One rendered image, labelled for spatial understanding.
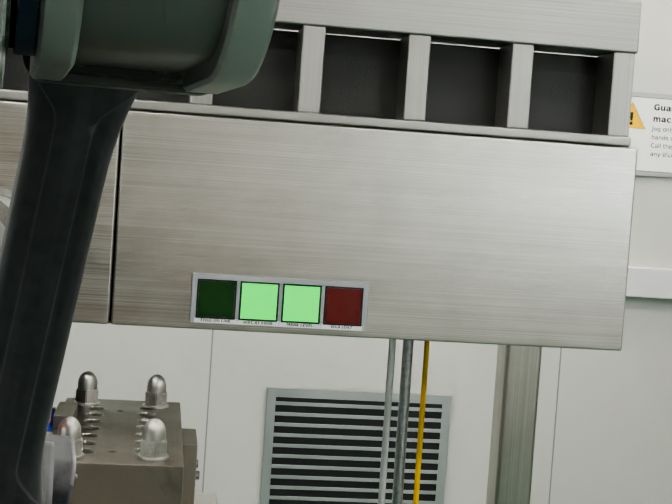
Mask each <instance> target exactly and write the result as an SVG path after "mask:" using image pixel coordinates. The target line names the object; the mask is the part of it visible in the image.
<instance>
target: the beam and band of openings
mask: <svg viewBox="0 0 672 504"><path fill-rule="evenodd" d="M641 8H642V1H641V0H280V3H279V8H278V12H277V17H276V21H275V25H274V29H279V30H273V33H272V36H271V40H270V43H269V46H268V50H267V52H266V55H265V58H264V60H263V63H262V65H261V67H260V69H259V71H258V73H257V74H256V76H255V77H254V78H253V79H252V80H251V81H250V82H249V83H248V84H247V85H245V86H242V87H239V88H236V89H232V90H229V91H226V92H223V93H219V94H206V95H203V96H189V95H178V94H166V93H154V92H143V91H139V92H138V94H137V96H136V98H135V100H134V102H133V104H132V106H131V108H130V110H136V111H149V112H163V113H176V114H189V115H202V116H216V117H229V118H242V119H256V120H269V121H282V122H295V123H309V124H322V125H335V126H348V127H362V128H375V129H388V130H401V131H415V132H428V133H441V134H454V135H468V136H481V137H494V138H507V139H521V140H534V141H547V142H561V143H574V144H587V145H600V146H614V147H629V146H630V144H631V138H630V137H628V136H629V125H630V112H631V100H632V87H633V75H634V63H635V54H636V53H638V45H639V32H640V20H641ZM282 30H291V31H282ZM294 31H298V32H294ZM329 34H338V35H329ZM341 35H350V36H341ZM352 36H361V37H352ZM364 37H373V38H364ZM376 38H385V39H376ZM387 39H396V40H387ZM399 40H400V41H399ZM431 42H432V43H431ZM434 43H443V44H434ZM446 44H455V45H446ZM458 45H467V46H458ZM469 46H478V47H469ZM481 47H490V48H481ZM493 48H500V49H493ZM534 51H537V52H534ZM540 52H549V53H540ZM551 53H560V54H551ZM563 54H572V55H563ZM575 55H584V56H575ZM587 56H595V57H587ZM0 100H4V101H17V102H28V74H27V72H26V71H25V69H24V66H23V62H22V55H16V54H13V48H9V47H8V53H5V70H4V77H3V88H2V89H0Z"/></svg>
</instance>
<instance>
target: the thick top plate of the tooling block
mask: <svg viewBox="0 0 672 504"><path fill-rule="evenodd" d="M98 401H100V404H99V405H95V406H82V405H78V413H77V418H76V419H77V420H78V421H79V423H80V425H81V437H82V438H83V445H82V452H83V453H84V458H81V459H76V472H75V474H77V479H75V480H74V486H73V492H72V497H71V501H70V504H182V492H183V476H184V458H183V440H182V423H181V406H180V402H167V404H168V405H169V407H168V408H164V409H156V408H155V409H152V408H146V407H144V406H142V404H143V403H145V401H136V400H114V399H98ZM153 418H157V419H159V420H161V421H162V422H163V423H164V425H165V428H166V439H167V454H168V455H169V459H167V460H163V461H147V460H141V459H139V458H137V454H138V453H140V444H141V438H142V436H143V428H144V426H145V424H146V423H147V422H148V421H149V420H150V419H153Z"/></svg>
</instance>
